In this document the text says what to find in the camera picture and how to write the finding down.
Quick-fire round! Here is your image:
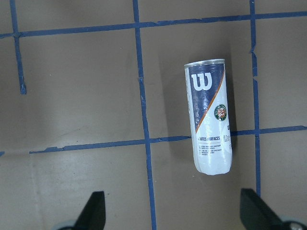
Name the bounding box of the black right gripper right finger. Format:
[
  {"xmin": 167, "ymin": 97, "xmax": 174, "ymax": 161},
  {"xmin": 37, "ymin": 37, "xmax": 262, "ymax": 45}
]
[{"xmin": 240, "ymin": 188, "xmax": 288, "ymax": 230}]

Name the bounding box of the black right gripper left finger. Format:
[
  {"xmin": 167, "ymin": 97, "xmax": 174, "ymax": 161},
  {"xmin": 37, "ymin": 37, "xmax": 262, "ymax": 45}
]
[{"xmin": 73, "ymin": 191, "xmax": 106, "ymax": 230}]

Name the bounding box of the white blue tennis ball can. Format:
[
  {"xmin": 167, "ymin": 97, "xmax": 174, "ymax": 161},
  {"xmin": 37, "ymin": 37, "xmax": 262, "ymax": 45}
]
[{"xmin": 184, "ymin": 59, "xmax": 232, "ymax": 175}]

